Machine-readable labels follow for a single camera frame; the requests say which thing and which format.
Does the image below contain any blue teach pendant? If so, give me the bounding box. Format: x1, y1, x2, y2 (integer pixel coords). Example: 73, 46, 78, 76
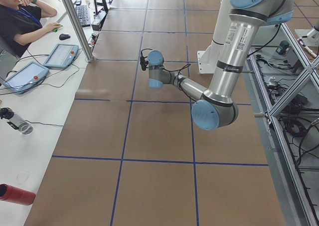
3, 61, 49, 94
43, 43, 79, 69

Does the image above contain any brown paper table mat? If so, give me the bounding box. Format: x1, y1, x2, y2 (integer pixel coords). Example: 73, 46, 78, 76
25, 0, 285, 226

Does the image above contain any near blue teach pendant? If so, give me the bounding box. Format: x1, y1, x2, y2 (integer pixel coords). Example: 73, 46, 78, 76
3, 61, 49, 94

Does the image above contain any far blue teach pendant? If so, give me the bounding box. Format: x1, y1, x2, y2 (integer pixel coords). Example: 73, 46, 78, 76
43, 43, 79, 69

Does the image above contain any black camera cable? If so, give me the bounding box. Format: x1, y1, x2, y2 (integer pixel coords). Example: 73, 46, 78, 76
140, 48, 197, 102

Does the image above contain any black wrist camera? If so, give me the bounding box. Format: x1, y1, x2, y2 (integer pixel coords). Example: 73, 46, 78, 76
140, 56, 148, 71

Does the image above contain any red bottle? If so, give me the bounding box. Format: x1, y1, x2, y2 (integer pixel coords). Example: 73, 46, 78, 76
0, 184, 36, 206

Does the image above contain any clear water bottle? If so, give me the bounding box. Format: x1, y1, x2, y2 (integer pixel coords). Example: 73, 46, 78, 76
0, 107, 33, 135

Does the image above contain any white pedestal column base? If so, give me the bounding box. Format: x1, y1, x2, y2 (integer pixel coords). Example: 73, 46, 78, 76
197, 0, 232, 74

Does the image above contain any black keyboard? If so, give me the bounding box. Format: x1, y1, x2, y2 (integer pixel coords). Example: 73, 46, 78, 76
75, 5, 91, 27

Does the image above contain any seated person in black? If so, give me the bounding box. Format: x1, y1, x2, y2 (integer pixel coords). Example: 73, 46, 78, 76
0, 0, 62, 57

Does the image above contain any black computer mouse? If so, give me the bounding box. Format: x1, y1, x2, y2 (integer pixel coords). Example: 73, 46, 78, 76
59, 33, 71, 40

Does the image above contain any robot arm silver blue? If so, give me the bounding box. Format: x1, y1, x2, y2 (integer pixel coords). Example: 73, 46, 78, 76
140, 0, 294, 130

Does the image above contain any aluminium frame post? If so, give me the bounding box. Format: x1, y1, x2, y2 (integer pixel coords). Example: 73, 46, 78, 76
62, 0, 94, 62

